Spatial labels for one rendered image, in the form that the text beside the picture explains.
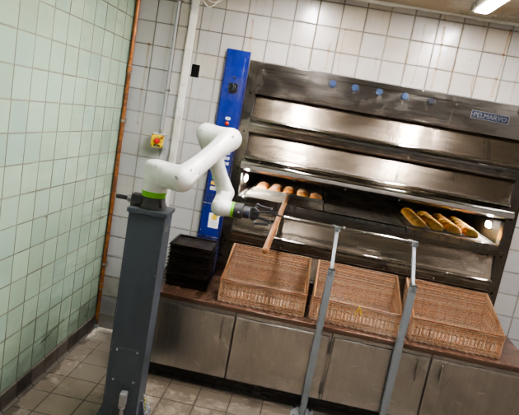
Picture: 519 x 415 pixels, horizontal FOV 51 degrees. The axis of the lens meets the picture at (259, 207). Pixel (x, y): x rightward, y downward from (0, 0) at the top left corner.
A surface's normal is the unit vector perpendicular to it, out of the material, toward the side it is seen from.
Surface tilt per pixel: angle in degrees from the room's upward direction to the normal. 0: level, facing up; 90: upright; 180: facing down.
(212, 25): 90
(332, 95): 90
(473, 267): 70
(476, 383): 94
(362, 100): 90
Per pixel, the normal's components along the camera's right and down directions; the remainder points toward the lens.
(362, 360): -0.12, 0.18
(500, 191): -0.04, -0.18
